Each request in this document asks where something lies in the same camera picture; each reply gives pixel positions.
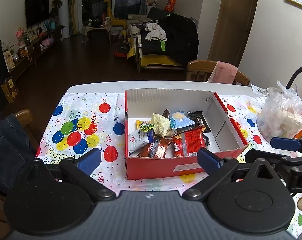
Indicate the clear bag of white snacks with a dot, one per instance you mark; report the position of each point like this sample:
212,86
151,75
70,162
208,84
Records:
281,114

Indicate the dark red-brown snack packet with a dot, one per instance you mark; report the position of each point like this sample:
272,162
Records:
156,149

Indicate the clothes pile on chair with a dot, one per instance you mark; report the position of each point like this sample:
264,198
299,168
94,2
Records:
181,43

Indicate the yellow giraffe toy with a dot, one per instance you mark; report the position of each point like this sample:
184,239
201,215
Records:
118,17

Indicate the wooden chair with pink cloth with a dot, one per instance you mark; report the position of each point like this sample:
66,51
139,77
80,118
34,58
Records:
216,72

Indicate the white blue cracker packet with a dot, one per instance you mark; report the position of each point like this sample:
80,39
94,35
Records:
138,139

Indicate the cream pastry packet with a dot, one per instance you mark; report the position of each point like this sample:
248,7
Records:
161,124

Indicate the red lion noodle snack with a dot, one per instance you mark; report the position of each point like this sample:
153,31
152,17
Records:
187,144

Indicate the green white jelly cup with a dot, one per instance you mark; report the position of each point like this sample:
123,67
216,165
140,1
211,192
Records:
146,126

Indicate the wall television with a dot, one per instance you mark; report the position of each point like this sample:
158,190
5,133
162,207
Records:
36,12

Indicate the dark brown chocolate packet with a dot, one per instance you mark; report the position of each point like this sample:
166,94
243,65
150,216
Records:
166,114

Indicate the wooden chair with denim jacket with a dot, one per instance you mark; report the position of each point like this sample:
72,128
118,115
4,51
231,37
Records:
17,146

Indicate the balloon birthday tablecloth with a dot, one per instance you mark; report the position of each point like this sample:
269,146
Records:
83,121

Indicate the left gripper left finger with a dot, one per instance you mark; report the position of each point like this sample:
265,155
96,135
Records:
78,171

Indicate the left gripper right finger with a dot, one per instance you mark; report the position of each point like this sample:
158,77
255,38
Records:
218,170

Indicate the red cardboard box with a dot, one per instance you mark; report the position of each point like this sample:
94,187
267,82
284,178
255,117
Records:
224,140

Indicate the small black snack packet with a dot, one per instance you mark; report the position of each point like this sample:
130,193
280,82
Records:
199,120

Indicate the light blue snack packet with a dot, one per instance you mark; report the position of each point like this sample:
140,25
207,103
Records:
180,120

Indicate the yellow sesame ball packet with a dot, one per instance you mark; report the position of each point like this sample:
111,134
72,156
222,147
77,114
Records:
139,123

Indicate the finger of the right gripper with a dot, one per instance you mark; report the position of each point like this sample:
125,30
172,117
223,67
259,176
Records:
294,145
272,158

